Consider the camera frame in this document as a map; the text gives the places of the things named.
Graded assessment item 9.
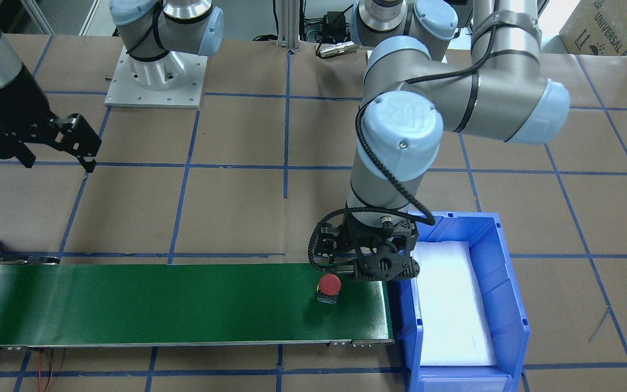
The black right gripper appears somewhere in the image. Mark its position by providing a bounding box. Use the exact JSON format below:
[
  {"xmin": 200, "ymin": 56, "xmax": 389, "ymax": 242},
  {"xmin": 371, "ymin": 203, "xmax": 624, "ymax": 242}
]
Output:
[{"xmin": 0, "ymin": 69, "xmax": 101, "ymax": 174}]

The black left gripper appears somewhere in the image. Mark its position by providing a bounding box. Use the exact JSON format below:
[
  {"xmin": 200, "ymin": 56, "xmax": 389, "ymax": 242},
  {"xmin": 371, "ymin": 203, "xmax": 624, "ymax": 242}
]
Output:
[{"xmin": 316, "ymin": 212, "xmax": 421, "ymax": 281}]

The red push button switch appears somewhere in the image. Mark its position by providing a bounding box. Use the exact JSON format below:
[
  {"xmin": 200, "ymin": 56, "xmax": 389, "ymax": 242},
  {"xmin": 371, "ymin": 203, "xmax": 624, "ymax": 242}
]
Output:
[{"xmin": 316, "ymin": 273, "xmax": 342, "ymax": 304}]

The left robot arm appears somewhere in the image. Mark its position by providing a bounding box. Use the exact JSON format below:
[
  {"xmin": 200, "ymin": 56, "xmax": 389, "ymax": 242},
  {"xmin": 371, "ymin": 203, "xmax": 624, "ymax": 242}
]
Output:
[{"xmin": 307, "ymin": 1, "xmax": 570, "ymax": 281}]

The white foam pad bin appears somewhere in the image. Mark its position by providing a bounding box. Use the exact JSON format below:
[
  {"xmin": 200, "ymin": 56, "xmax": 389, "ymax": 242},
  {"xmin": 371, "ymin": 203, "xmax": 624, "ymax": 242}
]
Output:
[{"xmin": 413, "ymin": 241, "xmax": 497, "ymax": 366}]

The green conveyor belt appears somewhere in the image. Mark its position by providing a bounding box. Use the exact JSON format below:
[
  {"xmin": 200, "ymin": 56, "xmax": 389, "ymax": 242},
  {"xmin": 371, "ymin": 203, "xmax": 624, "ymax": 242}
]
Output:
[{"xmin": 0, "ymin": 263, "xmax": 394, "ymax": 348}]

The cardboard box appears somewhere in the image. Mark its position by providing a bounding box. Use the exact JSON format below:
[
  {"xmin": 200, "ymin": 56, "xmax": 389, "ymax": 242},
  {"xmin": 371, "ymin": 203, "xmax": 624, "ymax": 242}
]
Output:
[{"xmin": 560, "ymin": 1, "xmax": 627, "ymax": 56}]

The aluminium frame post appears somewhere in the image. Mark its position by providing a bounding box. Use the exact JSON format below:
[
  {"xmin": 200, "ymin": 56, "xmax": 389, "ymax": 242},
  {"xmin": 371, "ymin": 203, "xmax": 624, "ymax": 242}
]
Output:
[{"xmin": 275, "ymin": 1, "xmax": 303, "ymax": 52}]

